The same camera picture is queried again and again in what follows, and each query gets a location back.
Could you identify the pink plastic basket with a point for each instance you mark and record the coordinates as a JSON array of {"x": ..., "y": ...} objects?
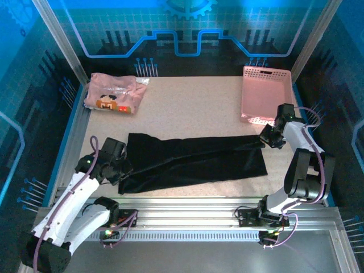
[{"x": 261, "y": 94}]

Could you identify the black t-shirt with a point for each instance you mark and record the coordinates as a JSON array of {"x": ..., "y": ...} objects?
[{"x": 185, "y": 167}]

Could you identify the pink t-shirt with pixel print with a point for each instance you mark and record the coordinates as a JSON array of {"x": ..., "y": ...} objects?
[{"x": 119, "y": 82}]

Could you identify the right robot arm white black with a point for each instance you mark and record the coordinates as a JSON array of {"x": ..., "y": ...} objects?
[{"x": 298, "y": 136}]

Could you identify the blue white folded t-shirt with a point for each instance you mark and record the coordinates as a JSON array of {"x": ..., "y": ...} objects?
[{"x": 88, "y": 105}]

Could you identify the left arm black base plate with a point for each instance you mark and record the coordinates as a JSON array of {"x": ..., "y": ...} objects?
[{"x": 128, "y": 220}]

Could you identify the aluminium table side rail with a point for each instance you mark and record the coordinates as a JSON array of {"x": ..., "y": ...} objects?
[{"x": 79, "y": 119}]

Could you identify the aluminium rail frame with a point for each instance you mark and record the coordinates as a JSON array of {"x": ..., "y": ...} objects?
[{"x": 185, "y": 213}]

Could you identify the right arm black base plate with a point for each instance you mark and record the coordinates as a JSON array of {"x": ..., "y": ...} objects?
[{"x": 247, "y": 220}]

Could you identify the aluminium frame post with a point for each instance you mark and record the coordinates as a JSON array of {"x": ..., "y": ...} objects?
[
  {"x": 62, "y": 37},
  {"x": 315, "y": 37}
]

